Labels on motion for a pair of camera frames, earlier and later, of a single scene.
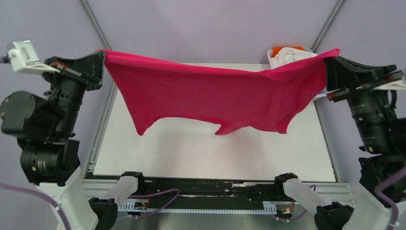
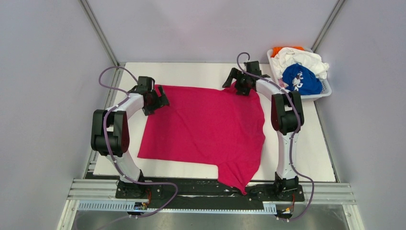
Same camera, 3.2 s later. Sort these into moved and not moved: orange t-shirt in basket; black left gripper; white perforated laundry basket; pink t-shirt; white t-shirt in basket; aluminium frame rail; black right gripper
Moved: black left gripper; pink t-shirt; black right gripper
Not moved: aluminium frame rail; white perforated laundry basket; white t-shirt in basket; orange t-shirt in basket
